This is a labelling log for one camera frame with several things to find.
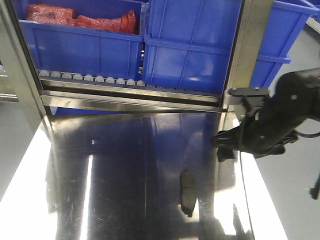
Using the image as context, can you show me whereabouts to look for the left blue plastic crate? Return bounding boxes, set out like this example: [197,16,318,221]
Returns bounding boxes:
[12,0,147,79]

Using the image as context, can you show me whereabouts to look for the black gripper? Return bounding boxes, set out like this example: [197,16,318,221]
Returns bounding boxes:
[212,107,299,162]

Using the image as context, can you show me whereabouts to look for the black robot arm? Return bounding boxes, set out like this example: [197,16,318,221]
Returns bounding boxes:
[212,68,320,162]

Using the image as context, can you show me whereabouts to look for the blue plastic crate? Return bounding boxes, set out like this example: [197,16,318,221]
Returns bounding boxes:
[12,0,147,79]
[142,0,320,94]

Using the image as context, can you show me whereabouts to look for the right blue plastic crate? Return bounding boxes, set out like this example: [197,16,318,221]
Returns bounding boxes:
[142,0,320,94]

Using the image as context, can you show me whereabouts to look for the steel roller conveyor rack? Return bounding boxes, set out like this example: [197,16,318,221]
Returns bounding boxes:
[0,0,273,128]

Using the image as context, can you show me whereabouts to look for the centre right brake pad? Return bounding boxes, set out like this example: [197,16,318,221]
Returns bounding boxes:
[180,170,197,218]

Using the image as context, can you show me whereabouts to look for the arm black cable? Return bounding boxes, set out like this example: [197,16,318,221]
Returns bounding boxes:
[294,128,320,138]

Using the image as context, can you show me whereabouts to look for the red bubble wrap bags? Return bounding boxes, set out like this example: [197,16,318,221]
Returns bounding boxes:
[25,3,138,34]

